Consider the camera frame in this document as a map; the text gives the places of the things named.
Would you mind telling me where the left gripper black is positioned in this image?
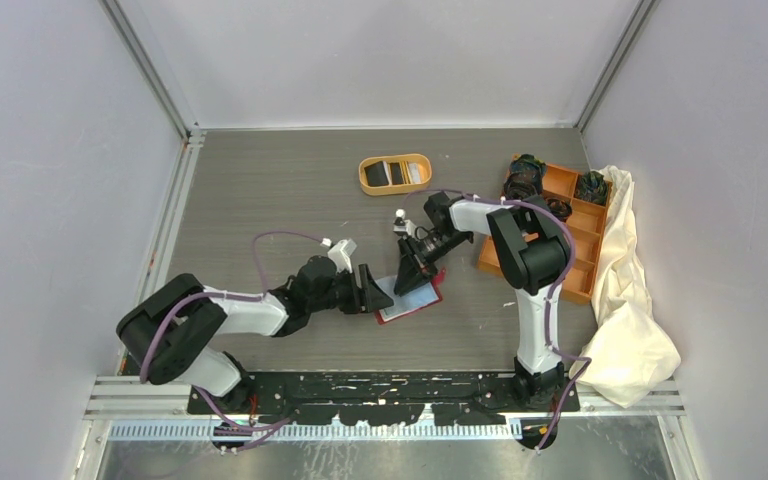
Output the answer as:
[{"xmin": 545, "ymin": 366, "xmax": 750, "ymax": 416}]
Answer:
[{"xmin": 308, "ymin": 263, "xmax": 392, "ymax": 314}]

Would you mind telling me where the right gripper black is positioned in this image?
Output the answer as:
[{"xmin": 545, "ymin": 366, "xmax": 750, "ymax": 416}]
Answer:
[{"xmin": 395, "ymin": 230, "xmax": 470, "ymax": 297}]

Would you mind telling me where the red card holder wallet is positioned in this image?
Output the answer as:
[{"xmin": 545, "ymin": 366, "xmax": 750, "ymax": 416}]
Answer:
[{"xmin": 375, "ymin": 269, "xmax": 446, "ymax": 325}]

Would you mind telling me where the orange oval card tray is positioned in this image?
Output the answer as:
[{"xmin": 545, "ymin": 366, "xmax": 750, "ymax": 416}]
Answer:
[{"xmin": 358, "ymin": 153, "xmax": 433, "ymax": 197}]

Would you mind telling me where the black credit card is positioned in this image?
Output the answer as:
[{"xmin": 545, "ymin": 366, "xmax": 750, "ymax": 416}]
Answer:
[{"xmin": 364, "ymin": 162, "xmax": 390, "ymax": 188}]

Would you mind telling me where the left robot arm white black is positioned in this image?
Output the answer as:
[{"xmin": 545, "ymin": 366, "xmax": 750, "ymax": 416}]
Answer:
[{"xmin": 116, "ymin": 256, "xmax": 394, "ymax": 413}]

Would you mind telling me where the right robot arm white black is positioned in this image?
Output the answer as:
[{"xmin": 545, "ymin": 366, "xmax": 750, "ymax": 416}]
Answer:
[{"xmin": 393, "ymin": 190, "xmax": 574, "ymax": 411}]

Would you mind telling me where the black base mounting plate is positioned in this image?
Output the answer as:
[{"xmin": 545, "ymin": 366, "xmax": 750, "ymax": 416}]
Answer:
[{"xmin": 179, "ymin": 369, "xmax": 580, "ymax": 429}]

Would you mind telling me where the rolled black belt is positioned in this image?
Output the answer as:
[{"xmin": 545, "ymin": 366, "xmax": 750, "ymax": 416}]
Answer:
[{"xmin": 503, "ymin": 173, "xmax": 543, "ymax": 201}]

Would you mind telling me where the rolled dark patterned belt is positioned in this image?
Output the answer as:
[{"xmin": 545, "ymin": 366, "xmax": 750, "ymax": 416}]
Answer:
[{"xmin": 508, "ymin": 154, "xmax": 548, "ymax": 179}]

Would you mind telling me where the orange compartment organizer tray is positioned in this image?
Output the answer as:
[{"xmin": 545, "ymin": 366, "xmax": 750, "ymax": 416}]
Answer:
[{"xmin": 477, "ymin": 157, "xmax": 614, "ymax": 306}]

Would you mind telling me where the rolled green dark belt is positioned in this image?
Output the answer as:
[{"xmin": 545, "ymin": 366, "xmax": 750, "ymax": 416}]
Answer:
[{"xmin": 574, "ymin": 170, "xmax": 610, "ymax": 206}]

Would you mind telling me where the cream cloth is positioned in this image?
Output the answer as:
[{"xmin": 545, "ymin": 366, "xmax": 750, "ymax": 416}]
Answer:
[{"xmin": 572, "ymin": 165, "xmax": 681, "ymax": 408}]

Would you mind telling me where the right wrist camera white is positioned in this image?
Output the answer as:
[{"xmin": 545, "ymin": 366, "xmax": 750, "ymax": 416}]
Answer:
[{"xmin": 393, "ymin": 208, "xmax": 417, "ymax": 239}]

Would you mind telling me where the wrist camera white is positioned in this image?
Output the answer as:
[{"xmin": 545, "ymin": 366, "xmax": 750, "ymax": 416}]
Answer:
[
  {"xmin": 393, "ymin": 208, "xmax": 417, "ymax": 239},
  {"xmin": 320, "ymin": 238, "xmax": 357, "ymax": 273}
]

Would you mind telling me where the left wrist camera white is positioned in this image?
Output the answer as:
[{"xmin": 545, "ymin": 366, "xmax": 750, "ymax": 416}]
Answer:
[{"xmin": 320, "ymin": 238, "xmax": 357, "ymax": 273}]

